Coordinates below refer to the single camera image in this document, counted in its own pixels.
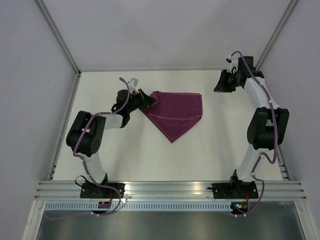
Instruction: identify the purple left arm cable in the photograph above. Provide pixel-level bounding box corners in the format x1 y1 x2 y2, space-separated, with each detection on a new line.
44 77 132 221

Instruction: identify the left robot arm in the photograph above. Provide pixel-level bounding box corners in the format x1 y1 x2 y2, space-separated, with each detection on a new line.
66 89 156 198

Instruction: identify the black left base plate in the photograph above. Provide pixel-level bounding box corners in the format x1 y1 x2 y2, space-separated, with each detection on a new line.
80 182 125 199

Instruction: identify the purple cloth napkin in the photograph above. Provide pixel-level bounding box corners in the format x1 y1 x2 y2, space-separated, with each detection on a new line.
141 91 203 143

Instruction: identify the aluminium frame post left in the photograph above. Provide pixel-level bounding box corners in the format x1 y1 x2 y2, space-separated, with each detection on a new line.
33 0 81 76

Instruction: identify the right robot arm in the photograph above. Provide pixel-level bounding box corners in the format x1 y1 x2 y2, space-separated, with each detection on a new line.
212 54 290 199

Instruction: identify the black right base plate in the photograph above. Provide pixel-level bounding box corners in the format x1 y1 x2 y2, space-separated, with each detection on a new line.
211 181 259 200

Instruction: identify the aluminium frame post right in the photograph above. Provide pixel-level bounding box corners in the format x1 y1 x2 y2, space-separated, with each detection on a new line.
256 0 300 70

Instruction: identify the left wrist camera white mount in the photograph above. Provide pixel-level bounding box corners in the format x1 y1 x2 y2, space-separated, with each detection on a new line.
128 78 139 93

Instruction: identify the aluminium front rail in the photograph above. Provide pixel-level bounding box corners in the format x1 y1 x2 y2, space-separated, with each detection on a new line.
34 180 307 202

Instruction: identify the aluminium frame post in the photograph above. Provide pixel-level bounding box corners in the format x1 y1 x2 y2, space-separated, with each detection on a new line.
256 0 300 70
33 0 81 76

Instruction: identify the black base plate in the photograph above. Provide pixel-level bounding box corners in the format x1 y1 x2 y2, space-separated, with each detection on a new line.
80 182 125 199
211 181 259 200

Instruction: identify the white slotted cable duct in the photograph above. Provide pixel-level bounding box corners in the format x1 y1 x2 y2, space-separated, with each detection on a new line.
45 201 232 212

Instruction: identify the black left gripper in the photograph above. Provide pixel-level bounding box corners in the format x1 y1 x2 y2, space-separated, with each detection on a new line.
126 89 157 114

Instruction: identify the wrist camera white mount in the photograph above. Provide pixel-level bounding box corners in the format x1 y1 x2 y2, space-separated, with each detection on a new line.
226 54 238 72
128 78 139 93

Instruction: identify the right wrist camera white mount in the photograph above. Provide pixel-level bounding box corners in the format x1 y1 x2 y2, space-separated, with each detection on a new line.
226 54 238 72

